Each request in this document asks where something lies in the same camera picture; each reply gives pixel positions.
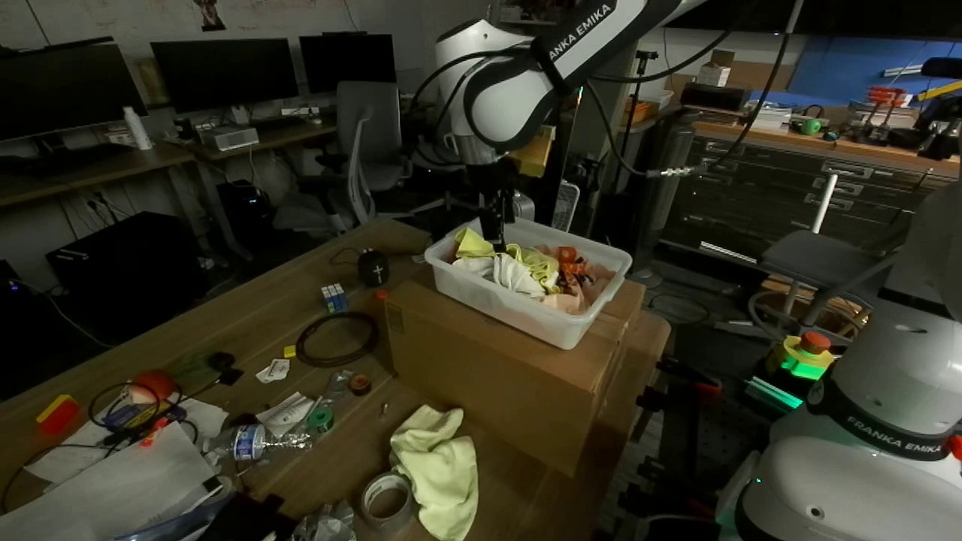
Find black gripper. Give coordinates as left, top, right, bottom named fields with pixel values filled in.
left=466, top=161, right=526, bottom=250

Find grey white fluffy towel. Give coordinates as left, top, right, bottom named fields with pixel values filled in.
left=453, top=250, right=550, bottom=299

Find peach printed cloth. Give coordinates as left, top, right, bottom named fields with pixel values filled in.
left=553, top=244, right=616, bottom=316

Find pale green towel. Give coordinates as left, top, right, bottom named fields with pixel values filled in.
left=389, top=403, right=480, bottom=541

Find white plastic storage box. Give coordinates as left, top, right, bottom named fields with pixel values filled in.
left=421, top=216, right=637, bottom=355

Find white box device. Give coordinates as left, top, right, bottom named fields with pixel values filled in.
left=211, top=123, right=263, bottom=153

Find silver metal case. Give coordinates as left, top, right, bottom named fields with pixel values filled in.
left=509, top=189, right=542, bottom=221

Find black rounded device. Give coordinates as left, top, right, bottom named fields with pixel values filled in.
left=354, top=247, right=392, bottom=289

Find grey office chair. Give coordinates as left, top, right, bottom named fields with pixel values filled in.
left=335, top=77, right=413, bottom=225

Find rubik's cube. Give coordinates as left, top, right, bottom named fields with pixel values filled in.
left=319, top=283, right=353, bottom=316

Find black computer monitor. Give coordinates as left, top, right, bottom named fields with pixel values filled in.
left=0, top=40, right=145, bottom=140
left=149, top=37, right=301, bottom=114
left=297, top=30, right=399, bottom=95

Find small green tape roll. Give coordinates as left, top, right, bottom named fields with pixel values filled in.
left=304, top=399, right=337, bottom=432

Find small white packet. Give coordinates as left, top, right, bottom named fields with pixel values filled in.
left=252, top=358, right=294, bottom=389

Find black drawer workbench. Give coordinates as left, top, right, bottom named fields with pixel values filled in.
left=657, top=117, right=949, bottom=272

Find clear tape roll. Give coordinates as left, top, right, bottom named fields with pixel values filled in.
left=358, top=472, right=415, bottom=525

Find brown carton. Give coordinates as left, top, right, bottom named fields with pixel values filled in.
left=698, top=49, right=796, bottom=95

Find small black object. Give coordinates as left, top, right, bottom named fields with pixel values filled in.
left=205, top=348, right=248, bottom=389

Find clear plastic bottle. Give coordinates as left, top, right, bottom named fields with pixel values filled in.
left=205, top=418, right=312, bottom=465

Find yellow emergency stop button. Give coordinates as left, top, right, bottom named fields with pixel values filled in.
left=778, top=328, right=841, bottom=386

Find black bag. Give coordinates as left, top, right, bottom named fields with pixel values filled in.
left=42, top=208, right=211, bottom=331

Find white plastic bottle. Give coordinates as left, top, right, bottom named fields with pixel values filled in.
left=120, top=101, right=158, bottom=153

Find red round object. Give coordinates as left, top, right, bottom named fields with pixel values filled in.
left=127, top=371, right=182, bottom=409

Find blue board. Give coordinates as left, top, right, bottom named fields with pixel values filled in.
left=790, top=37, right=959, bottom=108

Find long wooden desk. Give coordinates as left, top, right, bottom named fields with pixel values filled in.
left=0, top=117, right=339, bottom=209

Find white paper sheets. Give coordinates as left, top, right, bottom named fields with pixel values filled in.
left=0, top=399, right=235, bottom=541

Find red yellow block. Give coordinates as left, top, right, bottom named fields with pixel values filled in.
left=33, top=391, right=86, bottom=440

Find orange gripper mount plate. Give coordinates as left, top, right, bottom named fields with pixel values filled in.
left=511, top=126, right=561, bottom=181

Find black cable ring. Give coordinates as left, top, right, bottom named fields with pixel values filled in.
left=294, top=310, right=382, bottom=371

